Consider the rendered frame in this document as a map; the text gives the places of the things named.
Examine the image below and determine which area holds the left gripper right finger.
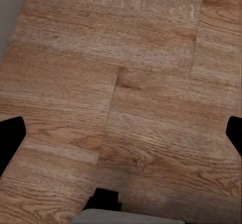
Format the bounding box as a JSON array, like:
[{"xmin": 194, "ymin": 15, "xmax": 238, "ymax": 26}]
[{"xmin": 226, "ymin": 116, "xmax": 242, "ymax": 157}]

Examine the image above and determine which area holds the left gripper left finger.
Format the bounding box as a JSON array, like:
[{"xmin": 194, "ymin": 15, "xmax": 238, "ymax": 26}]
[{"xmin": 0, "ymin": 116, "xmax": 26, "ymax": 177}]

